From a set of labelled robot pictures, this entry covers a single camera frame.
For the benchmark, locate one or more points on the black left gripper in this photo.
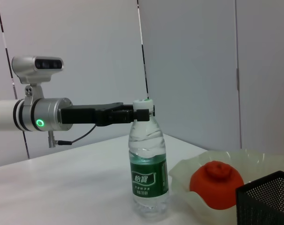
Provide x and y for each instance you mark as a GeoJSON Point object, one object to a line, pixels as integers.
{"type": "Point", "coordinates": [85, 114]}

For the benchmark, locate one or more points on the clear green-label plastic bottle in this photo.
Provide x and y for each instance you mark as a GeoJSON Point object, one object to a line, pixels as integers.
{"type": "Point", "coordinates": [147, 175]}

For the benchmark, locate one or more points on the red-orange orange fruit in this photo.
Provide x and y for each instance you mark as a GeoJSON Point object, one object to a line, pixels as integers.
{"type": "Point", "coordinates": [214, 185]}

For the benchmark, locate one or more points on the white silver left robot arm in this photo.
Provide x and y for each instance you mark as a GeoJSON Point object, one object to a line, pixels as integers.
{"type": "Point", "coordinates": [48, 114]}

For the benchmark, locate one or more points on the pale green glass fruit bowl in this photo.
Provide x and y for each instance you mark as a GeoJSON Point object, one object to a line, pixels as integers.
{"type": "Point", "coordinates": [261, 161]}

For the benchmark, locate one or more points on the black mesh pen holder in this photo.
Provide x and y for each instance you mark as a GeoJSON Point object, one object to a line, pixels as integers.
{"type": "Point", "coordinates": [266, 201]}

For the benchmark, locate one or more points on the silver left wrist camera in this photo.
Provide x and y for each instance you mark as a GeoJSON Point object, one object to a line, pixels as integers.
{"type": "Point", "coordinates": [33, 68]}

